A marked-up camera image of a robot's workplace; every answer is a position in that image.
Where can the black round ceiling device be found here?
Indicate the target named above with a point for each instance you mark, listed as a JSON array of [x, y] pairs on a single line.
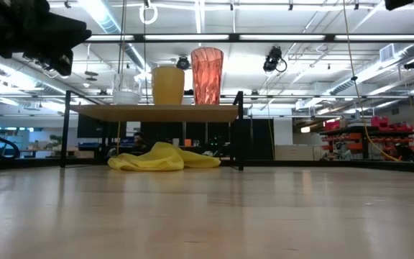
[[183, 63]]

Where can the orange faceted plastic tumbler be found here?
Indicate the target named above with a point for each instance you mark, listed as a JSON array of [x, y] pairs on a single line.
[[207, 77]]

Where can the clear glass cup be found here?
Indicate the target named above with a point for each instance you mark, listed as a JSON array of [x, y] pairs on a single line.
[[126, 97]]

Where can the black partition panel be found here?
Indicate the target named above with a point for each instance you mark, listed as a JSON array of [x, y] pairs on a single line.
[[257, 140]]

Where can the wooden shelf with black legs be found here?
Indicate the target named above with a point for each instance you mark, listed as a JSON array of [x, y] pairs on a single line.
[[156, 113]]

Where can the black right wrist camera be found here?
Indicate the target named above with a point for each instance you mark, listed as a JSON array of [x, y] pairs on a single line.
[[397, 3]]

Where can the black aluminium rig frame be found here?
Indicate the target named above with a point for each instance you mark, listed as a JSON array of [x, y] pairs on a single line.
[[318, 164]]

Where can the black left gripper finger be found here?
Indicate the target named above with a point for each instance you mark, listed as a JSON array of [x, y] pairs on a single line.
[[72, 34]]

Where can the beige low cabinet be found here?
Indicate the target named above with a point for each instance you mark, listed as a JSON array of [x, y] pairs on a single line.
[[297, 153]]

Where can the yellow microfibre cloth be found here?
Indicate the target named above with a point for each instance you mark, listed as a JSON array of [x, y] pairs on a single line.
[[156, 158]]

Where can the small orange box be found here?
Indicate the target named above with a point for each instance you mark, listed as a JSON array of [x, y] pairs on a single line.
[[188, 142]]

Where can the black ceiling camera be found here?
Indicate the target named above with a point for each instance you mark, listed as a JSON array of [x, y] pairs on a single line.
[[412, 64]]

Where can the person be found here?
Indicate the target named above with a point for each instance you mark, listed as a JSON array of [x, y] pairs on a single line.
[[139, 142]]

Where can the black overhead camera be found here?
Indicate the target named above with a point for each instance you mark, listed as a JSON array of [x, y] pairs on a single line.
[[273, 57]]

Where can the potted green plant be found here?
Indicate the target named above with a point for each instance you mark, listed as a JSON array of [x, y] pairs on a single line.
[[54, 142]]

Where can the black rack with red bins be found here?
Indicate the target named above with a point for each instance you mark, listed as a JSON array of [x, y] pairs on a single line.
[[354, 136]]

